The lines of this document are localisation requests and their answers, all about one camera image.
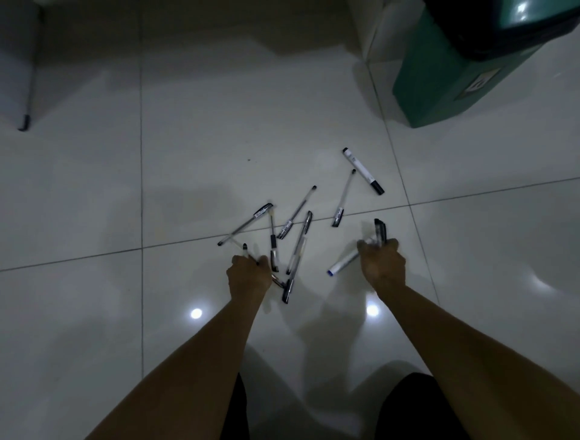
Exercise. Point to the person's left hand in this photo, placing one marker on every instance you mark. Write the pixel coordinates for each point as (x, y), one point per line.
(249, 278)

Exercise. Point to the person's right hand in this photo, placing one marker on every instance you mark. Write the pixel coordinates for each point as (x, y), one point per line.
(383, 267)

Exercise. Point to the clear gel pen black cap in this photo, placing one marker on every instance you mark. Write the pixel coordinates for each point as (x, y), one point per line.
(246, 250)
(378, 229)
(339, 217)
(384, 233)

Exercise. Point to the white marker blue cap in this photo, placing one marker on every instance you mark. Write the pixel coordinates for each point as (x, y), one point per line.
(342, 265)

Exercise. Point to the group of clear pens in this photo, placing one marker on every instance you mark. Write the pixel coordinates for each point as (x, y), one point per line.
(267, 210)

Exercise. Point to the white marker black cap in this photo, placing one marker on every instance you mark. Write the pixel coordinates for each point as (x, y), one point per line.
(362, 171)

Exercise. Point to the green trash bin black rim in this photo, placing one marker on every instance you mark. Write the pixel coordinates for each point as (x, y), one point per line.
(444, 81)

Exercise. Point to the person's right forearm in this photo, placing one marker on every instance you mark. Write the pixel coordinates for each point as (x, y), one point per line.
(476, 362)

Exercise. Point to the person's left forearm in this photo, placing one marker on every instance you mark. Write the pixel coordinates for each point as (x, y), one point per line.
(190, 376)

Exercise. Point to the person's black trousers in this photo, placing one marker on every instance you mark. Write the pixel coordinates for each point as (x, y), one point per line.
(408, 408)

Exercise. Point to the white low block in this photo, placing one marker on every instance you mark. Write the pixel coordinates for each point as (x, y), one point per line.
(385, 31)

